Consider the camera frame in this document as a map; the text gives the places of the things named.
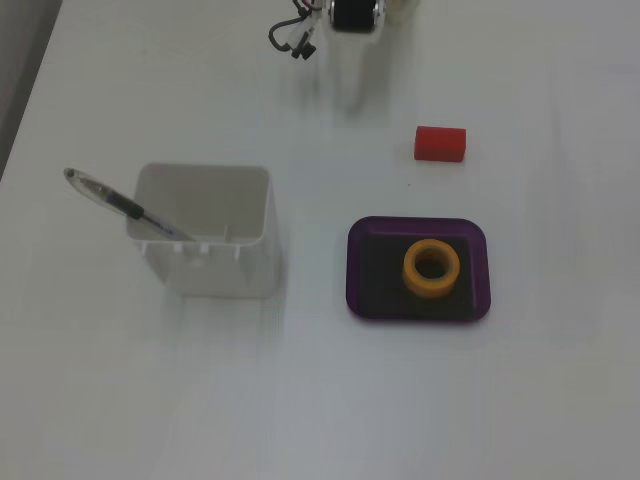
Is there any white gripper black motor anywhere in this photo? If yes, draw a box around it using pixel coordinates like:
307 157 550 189
327 0 387 119

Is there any yellow tape roll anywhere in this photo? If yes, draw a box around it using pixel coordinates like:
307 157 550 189
402 238 461 301

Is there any white square plastic box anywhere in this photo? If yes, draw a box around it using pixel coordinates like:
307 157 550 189
125 162 281 299

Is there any red block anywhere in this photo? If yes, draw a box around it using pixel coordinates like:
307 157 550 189
413 125 468 164

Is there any purple rectangular tray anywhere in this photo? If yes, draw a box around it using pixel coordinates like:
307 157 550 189
344 215 493 326

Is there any clear ballpoint pen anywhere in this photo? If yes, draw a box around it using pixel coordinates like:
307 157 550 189
62 167 197 242

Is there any black looped cable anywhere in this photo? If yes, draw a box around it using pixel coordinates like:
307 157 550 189
268 0 319 62

